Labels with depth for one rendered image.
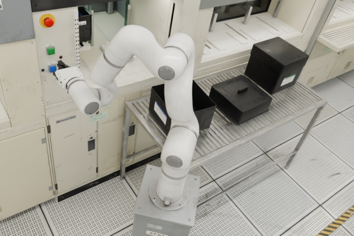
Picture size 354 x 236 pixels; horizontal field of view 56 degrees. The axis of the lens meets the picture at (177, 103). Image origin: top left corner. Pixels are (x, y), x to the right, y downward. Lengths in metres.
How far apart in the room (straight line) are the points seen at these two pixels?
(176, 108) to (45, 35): 0.73
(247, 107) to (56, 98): 1.09
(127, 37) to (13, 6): 0.57
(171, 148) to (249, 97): 0.98
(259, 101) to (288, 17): 1.26
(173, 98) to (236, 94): 1.00
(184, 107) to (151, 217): 0.60
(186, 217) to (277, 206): 1.29
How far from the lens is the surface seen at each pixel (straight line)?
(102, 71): 1.21
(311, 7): 3.08
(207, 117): 1.90
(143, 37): 1.09
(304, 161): 3.20
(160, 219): 1.57
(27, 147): 2.01
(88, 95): 1.34
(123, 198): 2.51
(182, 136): 1.29
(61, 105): 1.89
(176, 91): 1.16
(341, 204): 3.06
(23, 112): 1.84
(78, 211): 2.47
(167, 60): 1.02
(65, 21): 1.63
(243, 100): 2.09
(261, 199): 2.75
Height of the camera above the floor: 2.10
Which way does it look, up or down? 40 degrees down
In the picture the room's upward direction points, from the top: 12 degrees clockwise
